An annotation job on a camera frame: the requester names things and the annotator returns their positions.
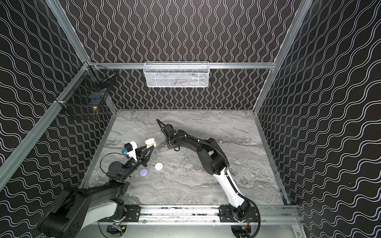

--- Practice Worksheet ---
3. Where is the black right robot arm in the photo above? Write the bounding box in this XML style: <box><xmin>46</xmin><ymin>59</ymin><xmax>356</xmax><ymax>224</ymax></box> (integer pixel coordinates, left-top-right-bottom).
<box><xmin>156</xmin><ymin>119</ymin><xmax>261</xmax><ymax>222</ymax></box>

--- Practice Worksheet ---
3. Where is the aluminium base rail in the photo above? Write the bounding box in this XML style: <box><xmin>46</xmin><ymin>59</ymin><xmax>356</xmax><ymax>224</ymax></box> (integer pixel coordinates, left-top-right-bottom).
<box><xmin>118</xmin><ymin>205</ymin><xmax>301</xmax><ymax>226</ymax></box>

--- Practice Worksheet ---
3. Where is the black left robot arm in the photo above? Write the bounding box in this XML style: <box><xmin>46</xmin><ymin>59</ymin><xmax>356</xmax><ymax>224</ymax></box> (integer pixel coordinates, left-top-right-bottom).
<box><xmin>37</xmin><ymin>146</ymin><xmax>155</xmax><ymax>238</ymax></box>

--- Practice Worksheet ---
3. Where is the small brass object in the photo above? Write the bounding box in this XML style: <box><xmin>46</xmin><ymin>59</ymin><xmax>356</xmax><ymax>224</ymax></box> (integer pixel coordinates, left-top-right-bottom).
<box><xmin>92</xmin><ymin>106</ymin><xmax>99</xmax><ymax>116</ymax></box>

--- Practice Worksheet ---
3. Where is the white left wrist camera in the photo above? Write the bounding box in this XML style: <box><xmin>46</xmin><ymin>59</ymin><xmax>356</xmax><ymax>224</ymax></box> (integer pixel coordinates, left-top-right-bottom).
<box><xmin>122</xmin><ymin>141</ymin><xmax>138</xmax><ymax>162</ymax></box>

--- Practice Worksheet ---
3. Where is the white round disc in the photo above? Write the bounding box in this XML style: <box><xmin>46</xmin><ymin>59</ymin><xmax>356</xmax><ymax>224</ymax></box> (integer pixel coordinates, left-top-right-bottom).
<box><xmin>154</xmin><ymin>162</ymin><xmax>164</xmax><ymax>171</ymax></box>

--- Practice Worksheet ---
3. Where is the black wire basket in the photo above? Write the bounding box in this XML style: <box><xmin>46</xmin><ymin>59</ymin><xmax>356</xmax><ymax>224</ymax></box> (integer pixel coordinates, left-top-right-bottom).
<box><xmin>58</xmin><ymin>65</ymin><xmax>116</xmax><ymax>121</ymax></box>

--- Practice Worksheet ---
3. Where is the aluminium corner frame post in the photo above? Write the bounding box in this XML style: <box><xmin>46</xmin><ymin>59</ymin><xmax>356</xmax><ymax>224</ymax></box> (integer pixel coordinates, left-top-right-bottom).
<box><xmin>46</xmin><ymin>0</ymin><xmax>91</xmax><ymax>63</ymax></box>

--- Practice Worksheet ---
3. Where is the cream earbud charging case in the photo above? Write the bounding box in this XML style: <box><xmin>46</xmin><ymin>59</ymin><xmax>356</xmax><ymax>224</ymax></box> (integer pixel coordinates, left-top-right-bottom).
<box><xmin>145</xmin><ymin>138</ymin><xmax>157</xmax><ymax>148</ymax></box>

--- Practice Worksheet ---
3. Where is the purple round disc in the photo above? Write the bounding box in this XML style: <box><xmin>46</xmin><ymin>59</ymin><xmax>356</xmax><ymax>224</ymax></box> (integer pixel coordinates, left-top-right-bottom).
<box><xmin>139</xmin><ymin>168</ymin><xmax>149</xmax><ymax>178</ymax></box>

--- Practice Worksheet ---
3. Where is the white wire mesh basket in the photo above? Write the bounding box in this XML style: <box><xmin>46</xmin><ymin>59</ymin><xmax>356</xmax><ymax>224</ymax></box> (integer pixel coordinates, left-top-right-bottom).
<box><xmin>143</xmin><ymin>61</ymin><xmax>210</xmax><ymax>88</ymax></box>

